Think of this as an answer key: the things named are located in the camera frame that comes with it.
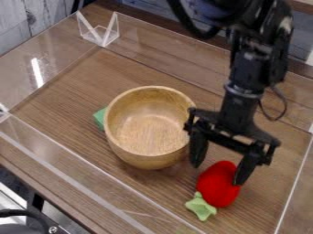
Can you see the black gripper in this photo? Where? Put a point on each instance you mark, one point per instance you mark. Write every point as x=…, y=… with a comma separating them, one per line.
x=254, y=142

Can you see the red plush strawberry toy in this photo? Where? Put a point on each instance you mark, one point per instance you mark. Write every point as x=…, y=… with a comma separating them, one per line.
x=215, y=190

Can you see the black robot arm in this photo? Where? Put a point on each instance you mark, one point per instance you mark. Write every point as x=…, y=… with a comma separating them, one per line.
x=259, y=27

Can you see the wooden bowl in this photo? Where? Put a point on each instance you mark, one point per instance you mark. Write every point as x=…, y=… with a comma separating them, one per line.
x=144, y=125

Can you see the green foam block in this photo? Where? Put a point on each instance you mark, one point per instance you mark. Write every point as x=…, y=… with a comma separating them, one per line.
x=100, y=118

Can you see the clear acrylic corner bracket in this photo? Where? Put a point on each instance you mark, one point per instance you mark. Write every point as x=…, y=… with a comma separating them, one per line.
x=102, y=36

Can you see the black table frame bracket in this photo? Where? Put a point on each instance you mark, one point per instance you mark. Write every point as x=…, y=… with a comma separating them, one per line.
x=35, y=204

